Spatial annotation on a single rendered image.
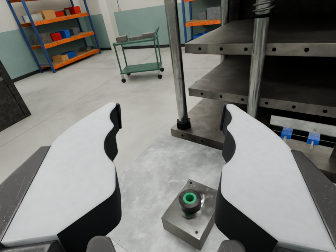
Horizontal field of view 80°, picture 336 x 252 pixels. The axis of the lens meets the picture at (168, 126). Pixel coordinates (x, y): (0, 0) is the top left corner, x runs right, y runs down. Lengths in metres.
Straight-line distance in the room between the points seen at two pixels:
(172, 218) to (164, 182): 0.24
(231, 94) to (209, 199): 0.57
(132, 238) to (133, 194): 0.19
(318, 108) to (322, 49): 0.25
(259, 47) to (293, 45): 0.12
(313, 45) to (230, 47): 0.32
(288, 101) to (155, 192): 0.73
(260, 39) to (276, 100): 0.30
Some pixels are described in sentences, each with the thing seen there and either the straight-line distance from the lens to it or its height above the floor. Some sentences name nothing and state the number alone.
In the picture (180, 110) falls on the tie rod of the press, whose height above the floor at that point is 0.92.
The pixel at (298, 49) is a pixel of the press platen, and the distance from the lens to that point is 1.00.
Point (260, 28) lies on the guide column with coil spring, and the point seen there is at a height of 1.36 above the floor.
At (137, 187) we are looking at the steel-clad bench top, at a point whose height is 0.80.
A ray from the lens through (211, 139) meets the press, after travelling 1.20.
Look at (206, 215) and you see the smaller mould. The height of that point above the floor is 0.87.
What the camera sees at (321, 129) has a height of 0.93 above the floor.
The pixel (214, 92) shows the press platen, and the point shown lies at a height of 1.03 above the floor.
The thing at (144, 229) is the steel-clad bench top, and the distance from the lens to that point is 0.85.
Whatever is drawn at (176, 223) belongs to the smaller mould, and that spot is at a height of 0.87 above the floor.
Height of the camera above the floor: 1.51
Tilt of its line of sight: 32 degrees down
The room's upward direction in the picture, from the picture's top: 9 degrees counter-clockwise
